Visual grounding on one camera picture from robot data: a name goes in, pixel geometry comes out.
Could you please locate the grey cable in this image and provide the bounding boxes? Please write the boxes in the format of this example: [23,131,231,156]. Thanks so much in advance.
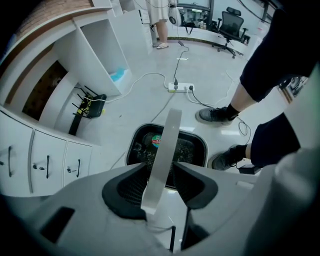
[149,91,179,124]

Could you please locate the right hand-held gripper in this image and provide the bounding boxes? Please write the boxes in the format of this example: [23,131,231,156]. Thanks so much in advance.
[246,63,320,256]

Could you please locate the black cable with adapter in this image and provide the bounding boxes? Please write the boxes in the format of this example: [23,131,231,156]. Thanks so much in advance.
[173,39,190,86]

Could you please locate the grey-black sneaker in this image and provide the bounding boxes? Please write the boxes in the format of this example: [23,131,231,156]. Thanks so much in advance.
[194,106,239,126]
[207,145,247,171]

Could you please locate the black router with antennas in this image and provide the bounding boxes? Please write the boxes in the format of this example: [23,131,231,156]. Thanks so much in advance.
[71,84,108,120]

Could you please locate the dark can with colourful label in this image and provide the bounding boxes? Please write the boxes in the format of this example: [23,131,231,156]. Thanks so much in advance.
[141,132,164,152]

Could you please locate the white curved desk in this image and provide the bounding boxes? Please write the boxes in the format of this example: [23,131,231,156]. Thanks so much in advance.
[166,23,262,61]

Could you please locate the white power strip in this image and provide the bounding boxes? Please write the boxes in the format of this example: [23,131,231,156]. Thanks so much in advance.
[167,82,196,94]

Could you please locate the white drawer with black handle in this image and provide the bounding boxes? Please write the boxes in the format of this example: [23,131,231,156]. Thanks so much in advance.
[63,140,94,188]
[0,109,34,197]
[30,129,68,194]

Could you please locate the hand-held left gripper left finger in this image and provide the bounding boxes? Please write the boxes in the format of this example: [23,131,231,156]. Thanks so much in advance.
[101,162,153,221]

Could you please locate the black sock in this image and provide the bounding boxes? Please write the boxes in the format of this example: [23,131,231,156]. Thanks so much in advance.
[231,144,249,162]
[225,103,241,121]

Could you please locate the black office chair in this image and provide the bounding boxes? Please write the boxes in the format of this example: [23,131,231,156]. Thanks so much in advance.
[211,6,250,60]

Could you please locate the blue cloth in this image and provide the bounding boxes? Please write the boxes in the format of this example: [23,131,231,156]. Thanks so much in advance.
[109,66,130,83]

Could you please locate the person's dark shorts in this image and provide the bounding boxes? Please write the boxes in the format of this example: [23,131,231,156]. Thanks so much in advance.
[239,7,320,169]

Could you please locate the white open shelf unit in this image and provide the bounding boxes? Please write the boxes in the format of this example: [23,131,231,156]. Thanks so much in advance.
[0,0,154,147]

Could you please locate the thin white cable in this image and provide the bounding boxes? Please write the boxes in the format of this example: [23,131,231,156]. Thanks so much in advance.
[186,69,241,106]

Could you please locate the white round device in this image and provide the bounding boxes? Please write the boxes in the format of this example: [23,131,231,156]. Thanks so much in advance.
[168,5,182,26]

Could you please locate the black power brick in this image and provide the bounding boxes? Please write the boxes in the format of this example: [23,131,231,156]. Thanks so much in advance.
[238,163,263,175]

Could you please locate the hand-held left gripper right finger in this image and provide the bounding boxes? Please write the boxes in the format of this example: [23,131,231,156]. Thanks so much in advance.
[171,161,218,210]

